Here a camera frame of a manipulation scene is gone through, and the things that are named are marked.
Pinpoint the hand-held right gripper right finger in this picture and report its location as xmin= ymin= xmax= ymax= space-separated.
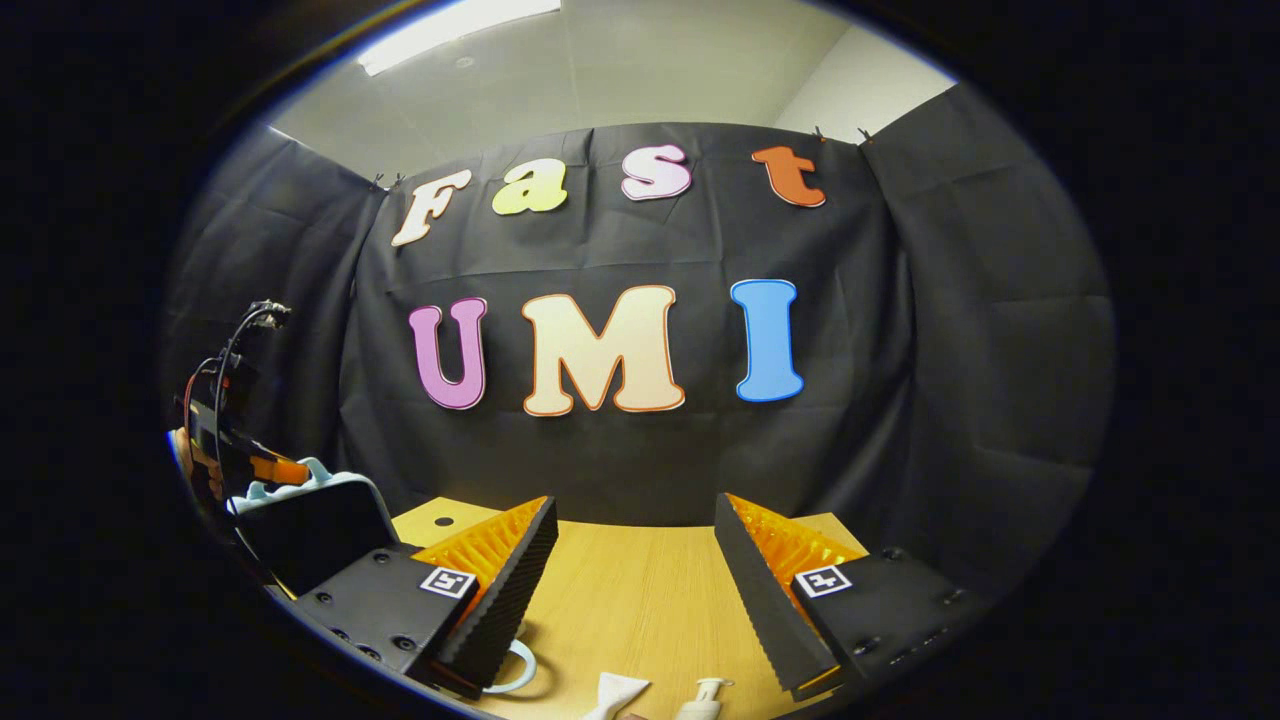
xmin=712 ymin=491 xmax=988 ymax=702

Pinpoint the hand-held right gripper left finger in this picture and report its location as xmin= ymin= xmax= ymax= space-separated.
xmin=290 ymin=494 xmax=561 ymax=700

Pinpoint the light blue suitcase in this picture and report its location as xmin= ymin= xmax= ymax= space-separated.
xmin=228 ymin=457 xmax=539 ymax=697

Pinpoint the white pump bottle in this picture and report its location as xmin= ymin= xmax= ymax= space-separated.
xmin=674 ymin=677 xmax=736 ymax=720

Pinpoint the white squeeze tube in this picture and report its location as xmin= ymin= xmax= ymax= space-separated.
xmin=582 ymin=671 xmax=652 ymax=720

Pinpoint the black backdrop cloth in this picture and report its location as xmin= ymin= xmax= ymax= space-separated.
xmin=160 ymin=82 xmax=1117 ymax=601

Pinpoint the ceiling light panel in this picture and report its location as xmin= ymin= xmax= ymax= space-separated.
xmin=357 ymin=0 xmax=563 ymax=78

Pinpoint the black cable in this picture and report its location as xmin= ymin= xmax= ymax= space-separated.
xmin=211 ymin=298 xmax=294 ymax=587

